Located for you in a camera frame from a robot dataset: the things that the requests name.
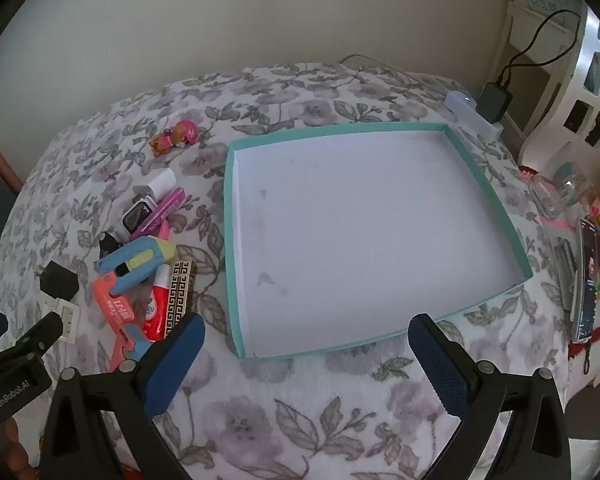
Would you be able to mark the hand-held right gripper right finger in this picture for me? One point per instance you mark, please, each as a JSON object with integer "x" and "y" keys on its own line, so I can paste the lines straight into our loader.
{"x": 440, "y": 365}

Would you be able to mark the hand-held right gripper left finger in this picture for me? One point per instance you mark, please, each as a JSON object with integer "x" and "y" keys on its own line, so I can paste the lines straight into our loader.
{"x": 177, "y": 360}

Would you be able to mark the white hair claw clip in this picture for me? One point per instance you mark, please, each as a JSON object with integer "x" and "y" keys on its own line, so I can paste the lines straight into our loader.
{"x": 67, "y": 317}

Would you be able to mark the red glue tube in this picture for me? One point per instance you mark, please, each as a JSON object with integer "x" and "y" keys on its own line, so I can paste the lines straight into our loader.
{"x": 155, "y": 317}

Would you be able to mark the black power adapter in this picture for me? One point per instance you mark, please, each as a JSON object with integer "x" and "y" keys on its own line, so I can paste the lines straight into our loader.
{"x": 60, "y": 282}

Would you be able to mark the black gold patterned box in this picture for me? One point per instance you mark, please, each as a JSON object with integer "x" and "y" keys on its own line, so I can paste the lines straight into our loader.
{"x": 177, "y": 292}

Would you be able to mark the coral printed plastic card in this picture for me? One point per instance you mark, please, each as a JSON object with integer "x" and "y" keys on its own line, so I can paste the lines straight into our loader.
{"x": 115, "y": 307}

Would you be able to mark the blue yellow clip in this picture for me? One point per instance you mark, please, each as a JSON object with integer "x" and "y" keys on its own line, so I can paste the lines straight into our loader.
{"x": 140, "y": 255}

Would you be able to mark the pink smartwatch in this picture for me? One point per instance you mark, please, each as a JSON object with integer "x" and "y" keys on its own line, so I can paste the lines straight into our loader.
{"x": 163, "y": 230}

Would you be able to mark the white smartwatch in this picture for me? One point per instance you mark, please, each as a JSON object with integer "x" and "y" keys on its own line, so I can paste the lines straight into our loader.
{"x": 137, "y": 216}

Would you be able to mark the pink pen case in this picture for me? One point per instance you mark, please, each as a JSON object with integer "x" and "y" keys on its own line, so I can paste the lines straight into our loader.
{"x": 169, "y": 204}

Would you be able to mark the teal cardboard box lid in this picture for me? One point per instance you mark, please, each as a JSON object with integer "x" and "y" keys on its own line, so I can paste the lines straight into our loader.
{"x": 355, "y": 220}

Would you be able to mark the person's left hand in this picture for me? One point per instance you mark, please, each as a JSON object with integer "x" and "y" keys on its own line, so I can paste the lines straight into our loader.
{"x": 16, "y": 445}

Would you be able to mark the small black clip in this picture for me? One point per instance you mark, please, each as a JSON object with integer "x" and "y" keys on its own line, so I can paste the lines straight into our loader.
{"x": 109, "y": 243}

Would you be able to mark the grey floral blanket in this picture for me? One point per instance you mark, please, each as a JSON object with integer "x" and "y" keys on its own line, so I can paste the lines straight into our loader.
{"x": 330, "y": 410}

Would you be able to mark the dark smartphone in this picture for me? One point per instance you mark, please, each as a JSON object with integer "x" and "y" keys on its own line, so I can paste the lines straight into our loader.
{"x": 586, "y": 280}

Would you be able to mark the white power adapter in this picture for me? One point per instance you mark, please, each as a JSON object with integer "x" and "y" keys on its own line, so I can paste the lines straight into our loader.
{"x": 160, "y": 181}

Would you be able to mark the clear plastic hair clip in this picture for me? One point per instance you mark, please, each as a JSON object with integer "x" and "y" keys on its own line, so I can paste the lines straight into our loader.
{"x": 562, "y": 192}

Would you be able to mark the pink toy dog figurine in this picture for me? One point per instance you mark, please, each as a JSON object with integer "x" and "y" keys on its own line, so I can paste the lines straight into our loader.
{"x": 177, "y": 135}

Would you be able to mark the white power strip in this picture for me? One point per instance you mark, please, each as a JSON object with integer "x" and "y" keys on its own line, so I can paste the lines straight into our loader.
{"x": 462, "y": 102}

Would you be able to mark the white cubby shelf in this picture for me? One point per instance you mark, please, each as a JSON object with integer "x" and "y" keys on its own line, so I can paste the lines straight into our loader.
{"x": 592, "y": 85}

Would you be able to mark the reddish wooden rail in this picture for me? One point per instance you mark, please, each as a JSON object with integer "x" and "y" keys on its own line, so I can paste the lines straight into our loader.
{"x": 0, "y": 160}

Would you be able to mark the black wall charger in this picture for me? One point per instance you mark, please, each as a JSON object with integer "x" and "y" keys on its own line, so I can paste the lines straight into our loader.
{"x": 495, "y": 102}

